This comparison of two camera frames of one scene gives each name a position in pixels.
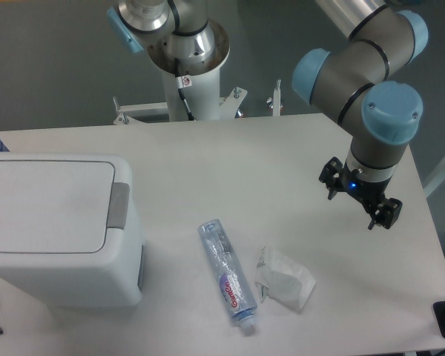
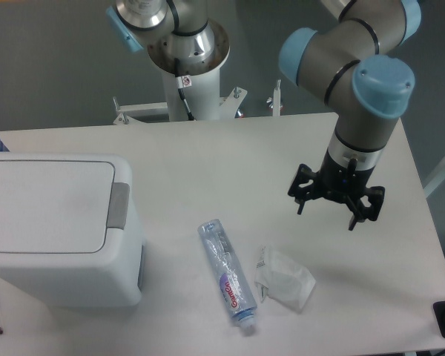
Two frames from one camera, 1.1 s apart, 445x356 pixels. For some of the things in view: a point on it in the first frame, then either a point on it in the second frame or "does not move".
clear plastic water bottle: [233, 280] does not move
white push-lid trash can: [62, 230] does not move
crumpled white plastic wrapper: [284, 280] does not move
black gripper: [368, 192] → [340, 182]
